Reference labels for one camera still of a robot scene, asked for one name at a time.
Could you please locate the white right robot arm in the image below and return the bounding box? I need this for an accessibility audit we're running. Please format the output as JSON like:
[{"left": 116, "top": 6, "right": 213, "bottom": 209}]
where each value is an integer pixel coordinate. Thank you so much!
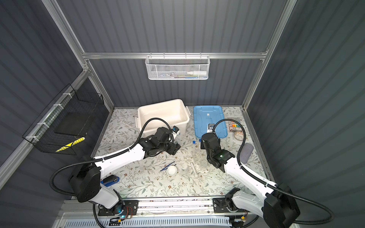
[{"left": 201, "top": 133, "right": 300, "bottom": 228}]

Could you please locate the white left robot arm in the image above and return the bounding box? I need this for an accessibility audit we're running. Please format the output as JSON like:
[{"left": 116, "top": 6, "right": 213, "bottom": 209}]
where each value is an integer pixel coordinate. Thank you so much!
[{"left": 69, "top": 126, "right": 181, "bottom": 215}]

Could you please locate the white ceramic pestle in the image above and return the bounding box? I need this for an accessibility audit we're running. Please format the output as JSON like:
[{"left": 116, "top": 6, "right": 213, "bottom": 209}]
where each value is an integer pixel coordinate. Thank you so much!
[{"left": 190, "top": 162, "right": 199, "bottom": 178}]

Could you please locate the white plastic storage box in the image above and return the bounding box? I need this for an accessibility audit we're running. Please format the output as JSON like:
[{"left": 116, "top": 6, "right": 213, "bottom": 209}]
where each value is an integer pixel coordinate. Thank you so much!
[{"left": 136, "top": 99, "right": 191, "bottom": 135}]

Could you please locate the grey oval stone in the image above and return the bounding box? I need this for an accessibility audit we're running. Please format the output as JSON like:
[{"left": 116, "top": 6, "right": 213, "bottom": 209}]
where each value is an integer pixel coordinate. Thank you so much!
[{"left": 239, "top": 143, "right": 254, "bottom": 164}]

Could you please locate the white ceramic mortar bowl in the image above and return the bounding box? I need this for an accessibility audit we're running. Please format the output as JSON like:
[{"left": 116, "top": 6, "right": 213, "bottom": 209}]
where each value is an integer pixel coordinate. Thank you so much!
[{"left": 166, "top": 166, "right": 178, "bottom": 176}]

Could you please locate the colourful pH paper pack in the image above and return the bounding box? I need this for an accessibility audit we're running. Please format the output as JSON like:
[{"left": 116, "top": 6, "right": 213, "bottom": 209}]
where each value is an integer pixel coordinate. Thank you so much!
[{"left": 229, "top": 121, "right": 242, "bottom": 132}]

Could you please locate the blue plastic box lid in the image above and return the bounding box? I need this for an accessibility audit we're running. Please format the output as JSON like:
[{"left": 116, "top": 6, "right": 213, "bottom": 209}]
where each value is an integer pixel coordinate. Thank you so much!
[{"left": 193, "top": 105, "right": 225, "bottom": 138}]

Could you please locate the blue object at table edge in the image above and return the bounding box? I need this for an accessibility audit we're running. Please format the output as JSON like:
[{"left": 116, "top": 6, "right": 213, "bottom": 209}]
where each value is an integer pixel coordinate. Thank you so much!
[{"left": 100, "top": 175, "right": 120, "bottom": 187}]

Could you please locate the white bottle in basket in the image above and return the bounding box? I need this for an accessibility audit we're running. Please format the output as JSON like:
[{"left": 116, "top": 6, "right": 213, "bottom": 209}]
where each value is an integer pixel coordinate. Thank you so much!
[{"left": 187, "top": 71, "right": 208, "bottom": 77}]

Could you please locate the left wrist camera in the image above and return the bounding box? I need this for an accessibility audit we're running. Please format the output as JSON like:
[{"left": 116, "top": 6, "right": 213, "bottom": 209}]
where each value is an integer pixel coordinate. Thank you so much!
[{"left": 172, "top": 126, "right": 180, "bottom": 135}]

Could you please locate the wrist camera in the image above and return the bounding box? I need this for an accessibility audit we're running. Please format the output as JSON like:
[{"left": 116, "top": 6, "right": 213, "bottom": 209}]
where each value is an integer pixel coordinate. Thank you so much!
[
  {"left": 207, "top": 123, "right": 215, "bottom": 133},
  {"left": 172, "top": 126, "right": 180, "bottom": 135}
]

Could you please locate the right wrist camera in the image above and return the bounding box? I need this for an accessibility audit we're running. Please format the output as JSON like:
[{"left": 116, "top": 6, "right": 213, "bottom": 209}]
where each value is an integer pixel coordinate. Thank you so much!
[{"left": 207, "top": 123, "right": 215, "bottom": 133}]

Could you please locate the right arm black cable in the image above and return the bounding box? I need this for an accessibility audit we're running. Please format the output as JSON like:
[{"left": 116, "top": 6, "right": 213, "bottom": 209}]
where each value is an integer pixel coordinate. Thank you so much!
[{"left": 212, "top": 119, "right": 334, "bottom": 226}]

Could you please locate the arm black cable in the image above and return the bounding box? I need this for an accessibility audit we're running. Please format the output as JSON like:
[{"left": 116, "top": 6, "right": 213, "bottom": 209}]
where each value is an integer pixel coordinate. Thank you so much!
[
  {"left": 49, "top": 117, "right": 175, "bottom": 197},
  {"left": 212, "top": 119, "right": 334, "bottom": 226}
]

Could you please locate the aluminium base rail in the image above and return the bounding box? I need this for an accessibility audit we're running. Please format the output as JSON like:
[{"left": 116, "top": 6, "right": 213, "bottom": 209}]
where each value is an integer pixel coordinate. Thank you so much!
[{"left": 56, "top": 196, "right": 248, "bottom": 220}]

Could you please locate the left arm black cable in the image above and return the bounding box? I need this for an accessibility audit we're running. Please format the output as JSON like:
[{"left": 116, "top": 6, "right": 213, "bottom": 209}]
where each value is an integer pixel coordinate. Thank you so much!
[{"left": 49, "top": 117, "right": 175, "bottom": 197}]

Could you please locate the white wire mesh basket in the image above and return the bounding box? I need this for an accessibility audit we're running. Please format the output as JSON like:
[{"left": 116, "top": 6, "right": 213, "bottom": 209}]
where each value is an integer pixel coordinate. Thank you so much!
[{"left": 145, "top": 55, "right": 211, "bottom": 80}]

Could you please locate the black wire wall basket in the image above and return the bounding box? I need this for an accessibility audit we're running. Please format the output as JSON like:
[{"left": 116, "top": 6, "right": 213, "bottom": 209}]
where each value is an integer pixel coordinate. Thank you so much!
[{"left": 23, "top": 87, "right": 109, "bottom": 155}]

